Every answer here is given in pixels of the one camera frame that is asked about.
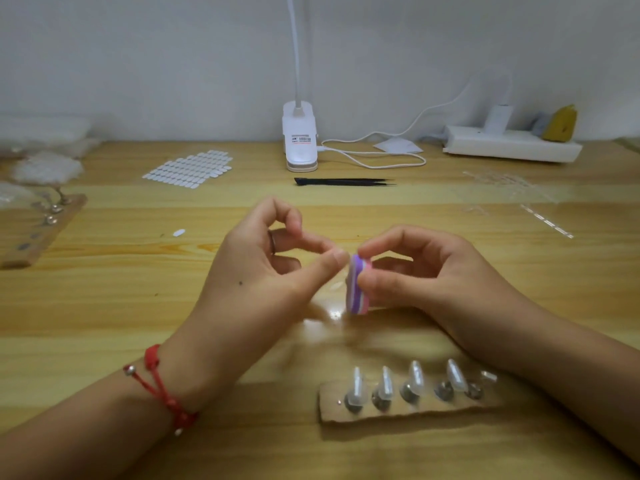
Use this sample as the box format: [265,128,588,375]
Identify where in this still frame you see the person's left hand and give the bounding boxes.
[162,197,351,414]

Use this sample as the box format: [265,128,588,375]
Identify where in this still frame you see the person's right hand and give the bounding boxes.
[357,224,532,364]

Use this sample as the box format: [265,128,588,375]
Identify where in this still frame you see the pink purple nail buffer block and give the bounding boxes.
[346,254,374,316]

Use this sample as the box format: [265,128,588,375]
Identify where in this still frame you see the person's right forearm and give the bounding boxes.
[482,295,640,466]

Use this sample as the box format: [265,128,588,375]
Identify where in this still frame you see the person's left forearm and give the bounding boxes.
[0,345,201,480]

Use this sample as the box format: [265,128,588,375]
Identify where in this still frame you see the black tweezers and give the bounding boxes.
[294,177,396,188]

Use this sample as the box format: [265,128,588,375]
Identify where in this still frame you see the white false nail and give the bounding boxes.
[348,366,368,407]
[377,365,395,401]
[406,360,426,395]
[446,358,469,393]

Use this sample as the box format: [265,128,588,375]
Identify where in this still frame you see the white clip desk lamp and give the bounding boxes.
[281,0,319,173]

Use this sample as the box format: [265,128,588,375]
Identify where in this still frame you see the short cardboard strip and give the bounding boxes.
[318,372,502,425]

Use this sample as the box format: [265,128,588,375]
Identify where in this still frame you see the white paper piece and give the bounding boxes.
[373,137,424,155]

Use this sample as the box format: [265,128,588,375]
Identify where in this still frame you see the sheet of white adhesive tabs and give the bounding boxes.
[142,149,234,190]

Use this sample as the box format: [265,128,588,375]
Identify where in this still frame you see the clear sheet of tabs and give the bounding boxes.
[461,169,560,206]

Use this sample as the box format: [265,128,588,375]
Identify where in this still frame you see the clear plastic strip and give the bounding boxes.
[519,203,575,240]

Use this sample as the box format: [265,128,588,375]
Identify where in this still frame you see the white power strip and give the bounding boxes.
[442,125,584,164]

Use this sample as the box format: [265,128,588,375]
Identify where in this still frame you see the white charger plug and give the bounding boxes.
[483,104,514,136]

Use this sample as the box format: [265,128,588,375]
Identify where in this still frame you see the clear plastic bag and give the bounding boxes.
[11,151,85,186]
[0,114,101,158]
[0,182,38,209]

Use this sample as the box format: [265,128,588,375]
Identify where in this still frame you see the long cardboard strip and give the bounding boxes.
[0,193,89,270]

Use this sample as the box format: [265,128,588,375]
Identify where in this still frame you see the white cable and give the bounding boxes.
[318,65,515,170]

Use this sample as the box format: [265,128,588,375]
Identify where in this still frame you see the red string bracelet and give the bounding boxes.
[123,344,199,436]

